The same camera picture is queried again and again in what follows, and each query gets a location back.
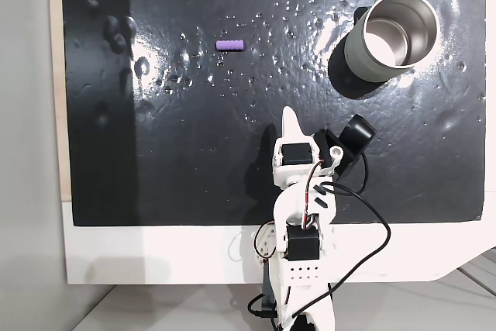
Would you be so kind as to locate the purple ribbed pen grip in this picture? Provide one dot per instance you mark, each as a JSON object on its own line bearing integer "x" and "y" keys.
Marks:
{"x": 230, "y": 45}

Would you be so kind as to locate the black glossy mat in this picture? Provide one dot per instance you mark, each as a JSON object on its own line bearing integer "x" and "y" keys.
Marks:
{"x": 193, "y": 152}

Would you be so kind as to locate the grey steel-lined mug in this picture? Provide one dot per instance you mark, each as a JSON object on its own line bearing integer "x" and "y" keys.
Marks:
{"x": 387, "y": 36}

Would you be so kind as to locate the black camera box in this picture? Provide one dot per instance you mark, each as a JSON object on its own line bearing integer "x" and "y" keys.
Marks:
{"x": 358, "y": 131}

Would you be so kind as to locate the light wooden board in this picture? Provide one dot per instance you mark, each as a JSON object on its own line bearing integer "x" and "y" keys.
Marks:
{"x": 58, "y": 75}

